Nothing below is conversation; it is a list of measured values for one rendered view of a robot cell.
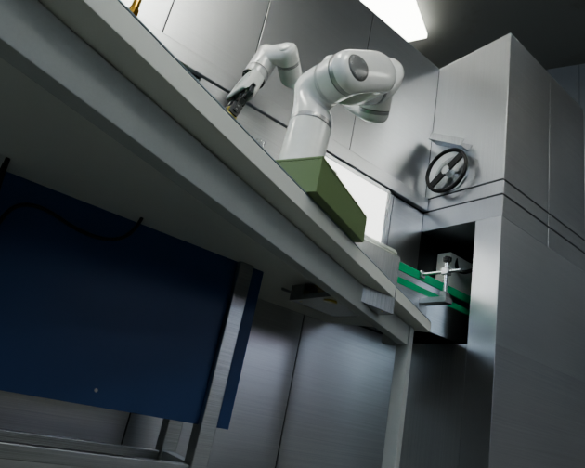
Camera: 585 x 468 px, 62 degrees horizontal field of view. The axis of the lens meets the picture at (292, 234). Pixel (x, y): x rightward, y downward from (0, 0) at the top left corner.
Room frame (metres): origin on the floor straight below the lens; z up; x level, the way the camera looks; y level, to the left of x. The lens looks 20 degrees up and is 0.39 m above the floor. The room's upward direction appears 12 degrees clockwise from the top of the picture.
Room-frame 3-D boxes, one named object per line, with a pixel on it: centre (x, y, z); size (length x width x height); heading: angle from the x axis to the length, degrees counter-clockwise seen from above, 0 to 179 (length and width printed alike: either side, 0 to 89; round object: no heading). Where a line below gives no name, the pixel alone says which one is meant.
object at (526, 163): (2.00, -0.95, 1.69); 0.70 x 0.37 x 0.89; 124
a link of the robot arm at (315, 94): (0.91, 0.00, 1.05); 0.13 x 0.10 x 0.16; 37
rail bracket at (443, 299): (1.62, -0.54, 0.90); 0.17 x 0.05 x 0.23; 34
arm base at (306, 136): (0.91, 0.00, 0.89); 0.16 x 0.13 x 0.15; 62
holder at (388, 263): (1.27, -0.14, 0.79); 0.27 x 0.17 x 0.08; 34
